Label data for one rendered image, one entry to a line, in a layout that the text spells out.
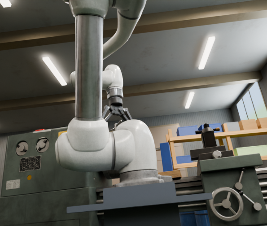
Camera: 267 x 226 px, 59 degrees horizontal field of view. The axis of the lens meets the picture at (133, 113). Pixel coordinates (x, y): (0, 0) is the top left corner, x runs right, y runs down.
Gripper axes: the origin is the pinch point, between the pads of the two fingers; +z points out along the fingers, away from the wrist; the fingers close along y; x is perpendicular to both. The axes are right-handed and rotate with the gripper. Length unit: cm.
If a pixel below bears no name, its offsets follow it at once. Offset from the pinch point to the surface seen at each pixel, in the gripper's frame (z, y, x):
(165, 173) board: 20.5, -31.3, -4.4
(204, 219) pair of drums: 62, -185, -130
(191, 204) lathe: 38, -41, 2
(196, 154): 11, -49, 5
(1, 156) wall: -195, 9, -937
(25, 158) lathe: 0, 37, -59
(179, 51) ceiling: -285, -301, -216
